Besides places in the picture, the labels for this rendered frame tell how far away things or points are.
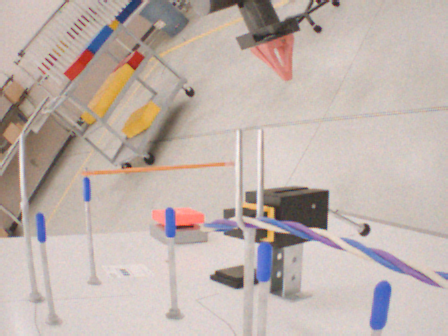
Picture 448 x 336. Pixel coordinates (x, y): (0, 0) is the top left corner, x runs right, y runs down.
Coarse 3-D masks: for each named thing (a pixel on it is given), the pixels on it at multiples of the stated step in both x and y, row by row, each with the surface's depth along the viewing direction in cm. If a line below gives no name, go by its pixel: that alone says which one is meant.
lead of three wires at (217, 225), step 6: (204, 222) 37; (210, 222) 36; (216, 222) 35; (222, 222) 34; (228, 222) 33; (234, 222) 33; (246, 222) 32; (204, 228) 37; (210, 228) 36; (216, 228) 35; (222, 228) 34; (228, 228) 34
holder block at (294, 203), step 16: (256, 192) 44; (272, 192) 44; (288, 192) 44; (304, 192) 43; (320, 192) 44; (288, 208) 42; (304, 208) 43; (320, 208) 44; (304, 224) 43; (320, 224) 44; (256, 240) 44; (288, 240) 42; (304, 240) 43
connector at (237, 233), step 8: (232, 208) 43; (248, 208) 43; (224, 216) 43; (232, 216) 42; (248, 216) 40; (264, 216) 41; (224, 232) 43; (232, 232) 42; (240, 232) 41; (256, 232) 41; (264, 232) 41
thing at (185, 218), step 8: (184, 208) 70; (152, 216) 69; (160, 216) 66; (176, 216) 65; (184, 216) 66; (192, 216) 66; (200, 216) 67; (176, 224) 65; (184, 224) 66; (192, 224) 67
